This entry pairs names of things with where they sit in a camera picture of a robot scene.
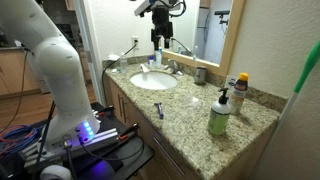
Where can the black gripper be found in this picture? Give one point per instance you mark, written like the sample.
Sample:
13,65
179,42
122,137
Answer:
162,26

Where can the chrome sink tap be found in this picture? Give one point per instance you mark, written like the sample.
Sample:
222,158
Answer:
172,67

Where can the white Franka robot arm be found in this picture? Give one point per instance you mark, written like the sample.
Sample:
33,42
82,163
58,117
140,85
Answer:
60,66

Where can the small blue white bottle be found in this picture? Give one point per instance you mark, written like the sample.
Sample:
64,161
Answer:
151,62

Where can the white toothpaste tube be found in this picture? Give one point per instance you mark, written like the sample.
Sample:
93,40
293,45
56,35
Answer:
144,68

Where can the white oval sink basin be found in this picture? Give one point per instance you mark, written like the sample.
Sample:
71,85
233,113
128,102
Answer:
153,81

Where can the clear plastic water bottle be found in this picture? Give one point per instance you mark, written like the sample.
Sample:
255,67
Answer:
123,64

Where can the white crumpled tissue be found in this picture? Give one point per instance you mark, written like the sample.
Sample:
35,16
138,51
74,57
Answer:
113,57

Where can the grey metal cup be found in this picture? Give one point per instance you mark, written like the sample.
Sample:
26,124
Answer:
200,76

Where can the small white green item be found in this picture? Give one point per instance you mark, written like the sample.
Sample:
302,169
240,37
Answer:
115,70

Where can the blue razor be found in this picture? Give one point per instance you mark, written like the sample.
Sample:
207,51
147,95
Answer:
160,109

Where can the wooden vanity cabinet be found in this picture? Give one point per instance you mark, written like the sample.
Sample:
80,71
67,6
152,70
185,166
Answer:
136,116

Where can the red black clamp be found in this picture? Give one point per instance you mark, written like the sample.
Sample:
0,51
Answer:
130,130
105,110

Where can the orange cap spray bottle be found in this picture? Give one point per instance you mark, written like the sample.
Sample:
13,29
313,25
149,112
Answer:
238,95

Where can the green soap pump bottle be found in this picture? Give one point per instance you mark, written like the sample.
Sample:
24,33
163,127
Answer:
219,116

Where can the black robot cart platform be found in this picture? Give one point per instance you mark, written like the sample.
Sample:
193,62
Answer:
133,151

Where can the wooden background cabinet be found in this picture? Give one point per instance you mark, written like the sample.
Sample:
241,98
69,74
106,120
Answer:
13,71

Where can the white round cart part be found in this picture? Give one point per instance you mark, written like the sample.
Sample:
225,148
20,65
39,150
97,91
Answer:
55,172

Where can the white wall power outlet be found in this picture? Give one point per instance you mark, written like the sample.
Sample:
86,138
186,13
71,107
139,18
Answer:
135,40

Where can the wood framed wall mirror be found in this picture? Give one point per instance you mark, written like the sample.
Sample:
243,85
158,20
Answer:
230,36

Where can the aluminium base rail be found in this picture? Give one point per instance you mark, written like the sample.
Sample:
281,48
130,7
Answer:
100,137

